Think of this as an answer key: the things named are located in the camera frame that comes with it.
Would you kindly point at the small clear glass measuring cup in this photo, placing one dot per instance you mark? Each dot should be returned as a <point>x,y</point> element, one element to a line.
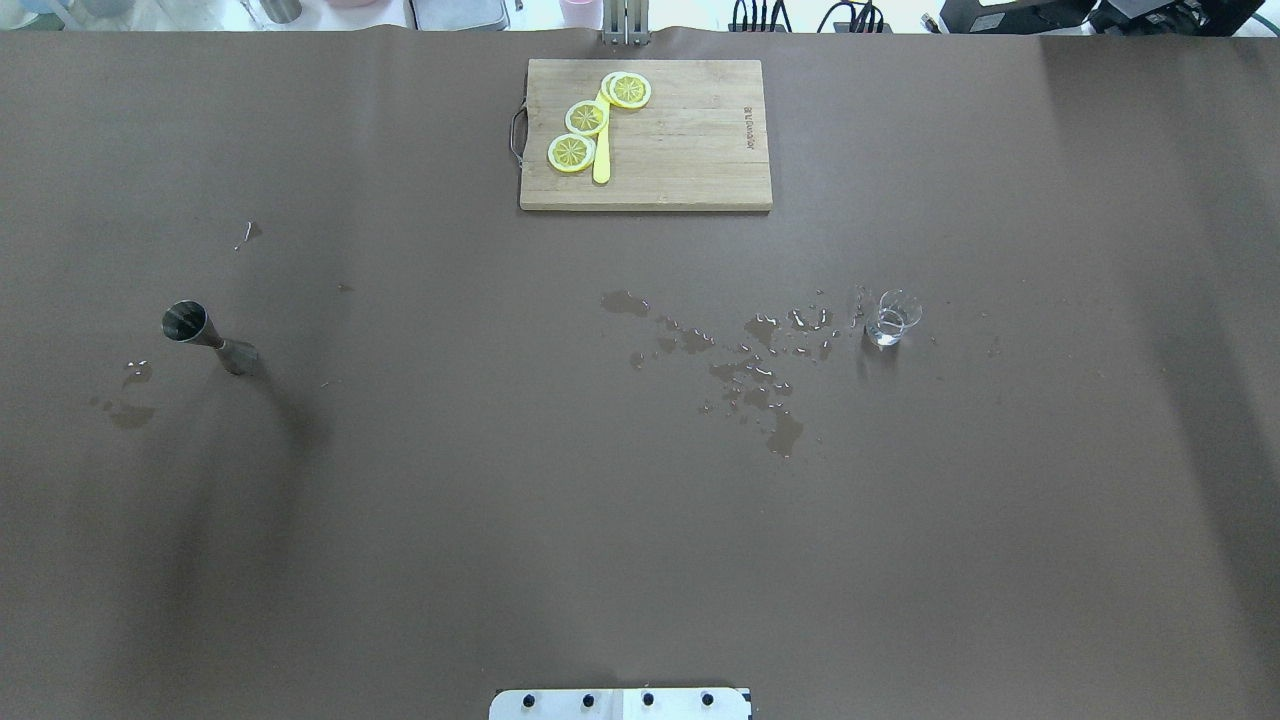
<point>896,312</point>

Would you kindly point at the steel double jigger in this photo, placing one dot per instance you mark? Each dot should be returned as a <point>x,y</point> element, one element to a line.
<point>188,322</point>

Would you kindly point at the pink plastic cup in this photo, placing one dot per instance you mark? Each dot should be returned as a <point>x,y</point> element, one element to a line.
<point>585,14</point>

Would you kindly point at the wooden cutting board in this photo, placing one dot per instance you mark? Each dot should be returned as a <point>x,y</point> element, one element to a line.
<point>700,144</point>

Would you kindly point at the middle lemon slice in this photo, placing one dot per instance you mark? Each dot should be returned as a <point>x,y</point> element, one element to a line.
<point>587,118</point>

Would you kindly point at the far lemon slice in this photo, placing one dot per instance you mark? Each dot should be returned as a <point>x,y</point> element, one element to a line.
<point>626,90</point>

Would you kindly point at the grey metal tray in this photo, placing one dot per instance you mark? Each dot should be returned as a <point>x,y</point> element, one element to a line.
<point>459,15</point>

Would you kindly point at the lemon slice near handle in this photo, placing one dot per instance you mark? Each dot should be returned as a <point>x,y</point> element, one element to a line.
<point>570,153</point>

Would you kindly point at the aluminium frame post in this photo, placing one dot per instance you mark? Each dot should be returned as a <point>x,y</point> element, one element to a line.
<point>626,23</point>

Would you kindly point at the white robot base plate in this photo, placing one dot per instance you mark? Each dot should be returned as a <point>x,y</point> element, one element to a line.
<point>623,703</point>

